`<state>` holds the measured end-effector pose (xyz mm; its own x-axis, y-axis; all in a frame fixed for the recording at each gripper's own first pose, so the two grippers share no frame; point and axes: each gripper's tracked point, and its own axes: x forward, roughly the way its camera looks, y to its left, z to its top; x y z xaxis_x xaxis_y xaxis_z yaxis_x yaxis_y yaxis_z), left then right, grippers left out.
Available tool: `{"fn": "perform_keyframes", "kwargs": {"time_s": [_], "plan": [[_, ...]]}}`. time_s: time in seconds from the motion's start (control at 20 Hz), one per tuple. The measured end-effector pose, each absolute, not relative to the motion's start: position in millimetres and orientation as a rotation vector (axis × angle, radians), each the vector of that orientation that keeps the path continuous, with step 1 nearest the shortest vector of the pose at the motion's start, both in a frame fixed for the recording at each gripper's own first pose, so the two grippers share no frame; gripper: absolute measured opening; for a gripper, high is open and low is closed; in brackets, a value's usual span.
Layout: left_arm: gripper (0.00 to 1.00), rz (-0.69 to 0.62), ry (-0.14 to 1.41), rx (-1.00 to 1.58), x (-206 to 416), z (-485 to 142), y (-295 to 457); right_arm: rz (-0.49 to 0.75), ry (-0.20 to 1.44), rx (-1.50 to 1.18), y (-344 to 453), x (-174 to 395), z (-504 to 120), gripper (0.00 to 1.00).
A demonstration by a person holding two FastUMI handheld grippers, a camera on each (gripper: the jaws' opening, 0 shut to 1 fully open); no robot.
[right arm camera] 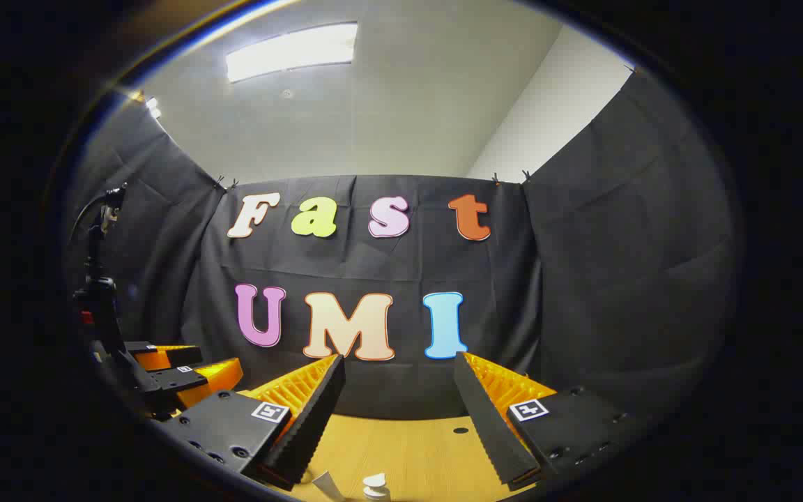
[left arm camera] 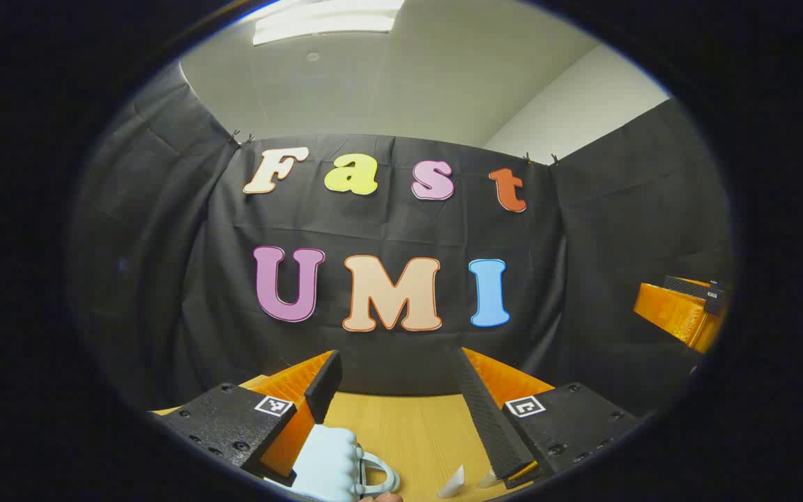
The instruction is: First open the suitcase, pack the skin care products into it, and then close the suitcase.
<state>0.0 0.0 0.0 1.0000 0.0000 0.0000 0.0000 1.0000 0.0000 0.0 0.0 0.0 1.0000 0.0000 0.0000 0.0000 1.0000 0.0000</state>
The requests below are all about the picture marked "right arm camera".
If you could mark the white skin care tube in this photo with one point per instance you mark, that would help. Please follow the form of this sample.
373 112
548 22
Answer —
328 488

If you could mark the small ceiling light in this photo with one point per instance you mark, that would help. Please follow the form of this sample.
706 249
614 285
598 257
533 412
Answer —
153 107

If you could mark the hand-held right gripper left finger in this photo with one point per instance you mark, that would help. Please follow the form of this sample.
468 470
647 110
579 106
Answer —
314 425

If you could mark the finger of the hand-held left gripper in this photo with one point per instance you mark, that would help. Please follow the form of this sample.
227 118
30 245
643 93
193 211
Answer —
178 380
178 355

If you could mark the long ceiling light panel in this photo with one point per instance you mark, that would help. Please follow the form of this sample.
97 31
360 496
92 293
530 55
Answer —
290 52

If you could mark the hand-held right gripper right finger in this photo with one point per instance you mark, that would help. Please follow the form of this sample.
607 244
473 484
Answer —
488 432

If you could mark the white pump bottle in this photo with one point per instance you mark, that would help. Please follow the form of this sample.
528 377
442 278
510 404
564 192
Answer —
376 484

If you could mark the black backdrop cloth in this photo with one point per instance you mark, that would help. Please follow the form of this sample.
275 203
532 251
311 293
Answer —
583 279

